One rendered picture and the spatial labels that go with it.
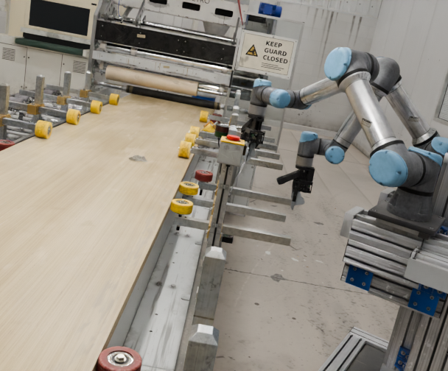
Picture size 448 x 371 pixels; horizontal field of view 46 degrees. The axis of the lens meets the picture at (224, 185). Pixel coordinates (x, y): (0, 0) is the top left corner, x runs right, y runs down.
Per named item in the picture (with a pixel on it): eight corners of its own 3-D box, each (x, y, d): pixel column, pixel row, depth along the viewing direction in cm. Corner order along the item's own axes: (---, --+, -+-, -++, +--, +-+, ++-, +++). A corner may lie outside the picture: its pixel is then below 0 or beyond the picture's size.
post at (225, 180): (210, 294, 173) (236, 162, 161) (208, 302, 168) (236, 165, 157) (196, 292, 173) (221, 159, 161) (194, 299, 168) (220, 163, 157)
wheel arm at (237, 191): (289, 205, 247) (291, 196, 246) (289, 207, 244) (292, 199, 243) (197, 188, 247) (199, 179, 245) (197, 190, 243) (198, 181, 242)
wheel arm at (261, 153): (278, 158, 293) (280, 152, 292) (278, 160, 289) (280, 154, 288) (189, 141, 292) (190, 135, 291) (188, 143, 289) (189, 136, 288)
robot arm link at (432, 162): (441, 192, 181) (452, 154, 177) (417, 193, 173) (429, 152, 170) (412, 181, 190) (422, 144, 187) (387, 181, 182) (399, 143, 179)
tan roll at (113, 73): (255, 107, 471) (257, 93, 467) (255, 108, 459) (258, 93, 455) (95, 76, 469) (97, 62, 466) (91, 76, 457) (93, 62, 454)
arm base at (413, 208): (433, 216, 188) (441, 190, 185) (426, 225, 175) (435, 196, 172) (391, 203, 195) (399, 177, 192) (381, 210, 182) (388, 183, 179)
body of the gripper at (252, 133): (246, 143, 228) (252, 116, 225) (240, 139, 236) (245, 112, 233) (263, 146, 231) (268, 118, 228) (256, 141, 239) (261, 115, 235)
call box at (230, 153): (239, 164, 163) (245, 139, 161) (239, 169, 156) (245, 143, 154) (217, 160, 163) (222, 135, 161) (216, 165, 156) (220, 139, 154)
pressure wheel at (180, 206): (178, 224, 203) (183, 196, 200) (192, 232, 198) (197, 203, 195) (162, 227, 197) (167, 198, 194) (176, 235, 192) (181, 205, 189)
